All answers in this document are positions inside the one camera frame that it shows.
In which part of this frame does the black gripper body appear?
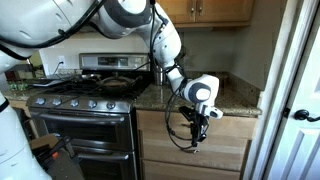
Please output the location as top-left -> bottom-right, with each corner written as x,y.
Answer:
189,114 -> 211,141

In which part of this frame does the light wood drawer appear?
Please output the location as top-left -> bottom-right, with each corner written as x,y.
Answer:
141,159 -> 243,180
138,128 -> 251,173
135,109 -> 259,141

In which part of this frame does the perforated steel utensil holder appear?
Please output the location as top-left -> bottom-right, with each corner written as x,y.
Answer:
153,65 -> 167,86

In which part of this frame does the silver stove knob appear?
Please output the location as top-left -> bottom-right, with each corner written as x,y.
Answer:
69,98 -> 80,109
105,100 -> 117,111
35,96 -> 47,107
87,99 -> 98,110
52,97 -> 63,108

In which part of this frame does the stainless steel gas stove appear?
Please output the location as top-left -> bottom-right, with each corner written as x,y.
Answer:
25,53 -> 151,180

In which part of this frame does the white panel door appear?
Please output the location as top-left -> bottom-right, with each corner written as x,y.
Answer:
263,13 -> 320,180

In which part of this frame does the black tool orange button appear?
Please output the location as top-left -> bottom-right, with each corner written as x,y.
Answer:
33,135 -> 84,180

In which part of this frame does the cardboard box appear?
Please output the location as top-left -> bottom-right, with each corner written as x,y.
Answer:
29,133 -> 61,151

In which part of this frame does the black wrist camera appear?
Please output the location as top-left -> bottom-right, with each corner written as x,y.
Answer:
178,105 -> 198,123

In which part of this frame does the looped black robot cable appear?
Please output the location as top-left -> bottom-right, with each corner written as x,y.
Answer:
148,0 -> 198,152

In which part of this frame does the steel pan wooden handle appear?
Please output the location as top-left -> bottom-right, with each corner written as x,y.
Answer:
71,73 -> 138,93

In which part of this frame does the steel oven door handle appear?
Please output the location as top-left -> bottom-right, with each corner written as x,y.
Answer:
71,149 -> 131,163
31,111 -> 129,125

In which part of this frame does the white door frame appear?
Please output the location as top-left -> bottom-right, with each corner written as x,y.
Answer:
243,0 -> 320,180

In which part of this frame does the black door lever handle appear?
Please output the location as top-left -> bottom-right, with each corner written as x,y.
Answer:
293,109 -> 320,123

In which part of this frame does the wooden wall cabinet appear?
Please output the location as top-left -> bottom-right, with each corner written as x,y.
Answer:
156,0 -> 256,28

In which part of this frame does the white wall outlet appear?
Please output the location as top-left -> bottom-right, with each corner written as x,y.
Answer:
58,55 -> 67,68

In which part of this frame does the long black robot cable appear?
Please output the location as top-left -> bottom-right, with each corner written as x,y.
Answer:
0,0 -> 108,61

